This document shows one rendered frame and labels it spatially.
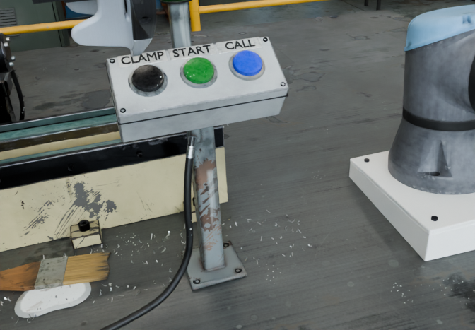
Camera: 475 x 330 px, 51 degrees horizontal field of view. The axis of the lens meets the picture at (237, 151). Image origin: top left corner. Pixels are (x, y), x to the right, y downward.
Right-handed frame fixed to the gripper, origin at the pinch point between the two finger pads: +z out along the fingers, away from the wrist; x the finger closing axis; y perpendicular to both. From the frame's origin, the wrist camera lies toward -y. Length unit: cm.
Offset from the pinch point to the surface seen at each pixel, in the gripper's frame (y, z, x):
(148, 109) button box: 0.2, 5.9, 3.0
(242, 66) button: -9.6, 5.1, 0.4
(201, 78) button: -5.3, 5.2, 0.9
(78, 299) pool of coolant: 11.3, 28.9, 12.5
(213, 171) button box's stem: -6.1, 16.2, 5.6
